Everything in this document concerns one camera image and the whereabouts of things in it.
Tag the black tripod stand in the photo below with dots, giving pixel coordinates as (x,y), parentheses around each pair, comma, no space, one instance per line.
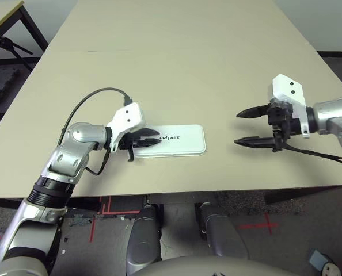
(4,43)

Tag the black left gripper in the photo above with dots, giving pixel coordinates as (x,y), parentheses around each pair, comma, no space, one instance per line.
(130,155)

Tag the grey left robot leg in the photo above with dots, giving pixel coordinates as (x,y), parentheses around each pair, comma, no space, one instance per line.
(143,238)

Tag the grey robot torso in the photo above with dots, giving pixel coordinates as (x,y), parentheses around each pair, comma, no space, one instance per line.
(217,267)

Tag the blue grey floor item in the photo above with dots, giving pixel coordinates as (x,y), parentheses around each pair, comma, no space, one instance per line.
(316,257)

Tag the dark table leg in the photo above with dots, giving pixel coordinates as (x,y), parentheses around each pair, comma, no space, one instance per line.
(4,14)

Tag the white plastic pencil case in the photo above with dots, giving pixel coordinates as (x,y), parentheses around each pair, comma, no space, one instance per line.
(185,141)

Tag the white perforated shoe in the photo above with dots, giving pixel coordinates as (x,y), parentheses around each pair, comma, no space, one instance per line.
(332,268)

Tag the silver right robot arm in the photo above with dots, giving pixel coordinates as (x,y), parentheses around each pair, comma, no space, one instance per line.
(332,115)

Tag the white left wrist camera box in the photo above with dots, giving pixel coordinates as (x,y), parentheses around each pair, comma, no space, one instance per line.
(129,116)

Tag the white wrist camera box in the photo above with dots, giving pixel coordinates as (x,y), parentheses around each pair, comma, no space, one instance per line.
(289,89)
(129,116)

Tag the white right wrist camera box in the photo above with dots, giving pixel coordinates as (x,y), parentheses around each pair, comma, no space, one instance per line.
(289,89)

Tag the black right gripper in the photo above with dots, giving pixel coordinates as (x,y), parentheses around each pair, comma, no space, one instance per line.
(283,123)

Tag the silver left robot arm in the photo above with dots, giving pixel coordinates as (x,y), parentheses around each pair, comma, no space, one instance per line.
(70,155)

